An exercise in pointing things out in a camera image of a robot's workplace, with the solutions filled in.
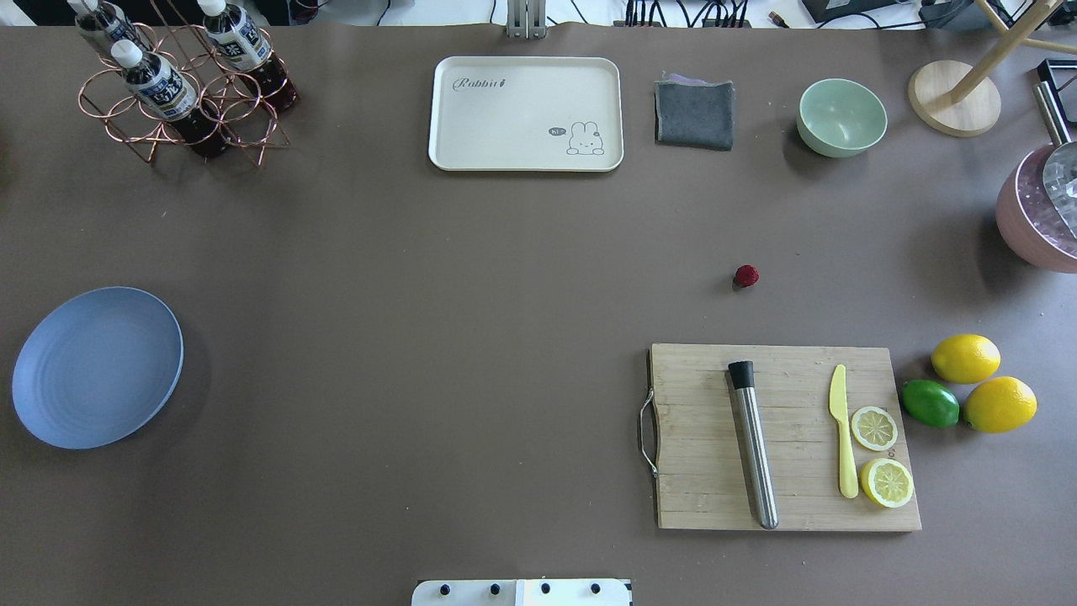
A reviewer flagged blue plate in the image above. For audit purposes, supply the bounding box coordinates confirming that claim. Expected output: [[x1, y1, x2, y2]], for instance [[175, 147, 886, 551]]
[[12, 286, 185, 449]]

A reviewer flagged red strawberry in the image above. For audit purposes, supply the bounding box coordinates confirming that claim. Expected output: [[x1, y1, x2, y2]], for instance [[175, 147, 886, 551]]
[[732, 264, 761, 288]]

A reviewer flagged cream rabbit tray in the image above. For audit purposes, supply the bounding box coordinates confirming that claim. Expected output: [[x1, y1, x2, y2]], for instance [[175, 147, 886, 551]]
[[426, 56, 624, 172]]

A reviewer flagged steel muddler black tip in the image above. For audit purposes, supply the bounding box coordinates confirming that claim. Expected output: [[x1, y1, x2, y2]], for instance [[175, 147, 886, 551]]
[[728, 360, 778, 530]]

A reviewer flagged grey folded cloth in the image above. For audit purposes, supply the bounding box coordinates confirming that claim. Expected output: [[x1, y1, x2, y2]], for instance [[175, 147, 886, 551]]
[[654, 73, 737, 151]]

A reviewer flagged yellow plastic knife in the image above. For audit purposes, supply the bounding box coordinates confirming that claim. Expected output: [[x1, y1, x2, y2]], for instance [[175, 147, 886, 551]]
[[828, 364, 859, 499]]

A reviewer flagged mint green bowl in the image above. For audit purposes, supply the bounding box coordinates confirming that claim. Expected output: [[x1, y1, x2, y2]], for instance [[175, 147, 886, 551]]
[[797, 79, 889, 158]]

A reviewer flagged lemon slice on board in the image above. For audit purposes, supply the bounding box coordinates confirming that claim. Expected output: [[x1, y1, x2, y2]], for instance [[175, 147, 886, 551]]
[[850, 407, 899, 452]]

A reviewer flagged lemon half on board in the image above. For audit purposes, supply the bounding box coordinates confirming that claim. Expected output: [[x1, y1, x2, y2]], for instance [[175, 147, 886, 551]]
[[859, 459, 915, 508]]

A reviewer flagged lower middle drink bottle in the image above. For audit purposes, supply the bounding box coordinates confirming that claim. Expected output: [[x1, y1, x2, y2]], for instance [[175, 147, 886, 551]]
[[199, 1, 299, 114]]

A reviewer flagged drink bottle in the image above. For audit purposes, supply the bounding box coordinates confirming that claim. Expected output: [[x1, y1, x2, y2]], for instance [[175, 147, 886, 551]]
[[199, 1, 299, 114], [110, 39, 230, 158], [68, 0, 153, 65]]

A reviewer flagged green lime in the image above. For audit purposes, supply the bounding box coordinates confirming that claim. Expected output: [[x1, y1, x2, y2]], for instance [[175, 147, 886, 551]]
[[900, 379, 961, 428]]

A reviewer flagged yellow lemon upper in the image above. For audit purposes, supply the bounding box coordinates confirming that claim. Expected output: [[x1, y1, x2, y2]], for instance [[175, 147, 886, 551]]
[[931, 333, 1001, 385]]

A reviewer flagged yellow lemon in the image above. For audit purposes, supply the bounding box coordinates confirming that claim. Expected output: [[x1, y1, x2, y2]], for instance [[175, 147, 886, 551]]
[[964, 376, 1038, 433], [931, 333, 1001, 385]]

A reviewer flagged top drink bottle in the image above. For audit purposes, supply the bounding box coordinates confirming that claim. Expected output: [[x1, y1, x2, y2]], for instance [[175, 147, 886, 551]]
[[110, 39, 230, 158]]

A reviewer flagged wooden stand with round base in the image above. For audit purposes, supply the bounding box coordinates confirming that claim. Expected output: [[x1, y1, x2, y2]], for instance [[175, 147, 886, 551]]
[[907, 1, 1076, 137]]

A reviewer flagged yellow lemon lower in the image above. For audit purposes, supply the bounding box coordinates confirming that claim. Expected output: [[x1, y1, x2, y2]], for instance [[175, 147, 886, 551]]
[[964, 376, 1038, 433]]

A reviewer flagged pink bowl of ice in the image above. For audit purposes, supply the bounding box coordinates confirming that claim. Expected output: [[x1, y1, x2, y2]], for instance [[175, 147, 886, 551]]
[[995, 143, 1076, 274]]

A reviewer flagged lower outer drink bottle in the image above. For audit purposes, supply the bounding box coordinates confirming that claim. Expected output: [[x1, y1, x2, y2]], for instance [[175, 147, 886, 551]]
[[68, 0, 153, 65]]

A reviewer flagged steel ice scoop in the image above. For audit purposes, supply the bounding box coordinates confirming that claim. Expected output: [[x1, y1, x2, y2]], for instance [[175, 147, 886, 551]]
[[1035, 81, 1076, 237]]

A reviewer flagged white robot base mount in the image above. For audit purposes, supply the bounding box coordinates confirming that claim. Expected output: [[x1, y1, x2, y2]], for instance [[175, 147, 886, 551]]
[[411, 577, 634, 605]]

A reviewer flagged copper wire bottle rack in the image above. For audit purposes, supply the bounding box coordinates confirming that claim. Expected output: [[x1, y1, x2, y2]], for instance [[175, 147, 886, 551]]
[[76, 1, 289, 165]]

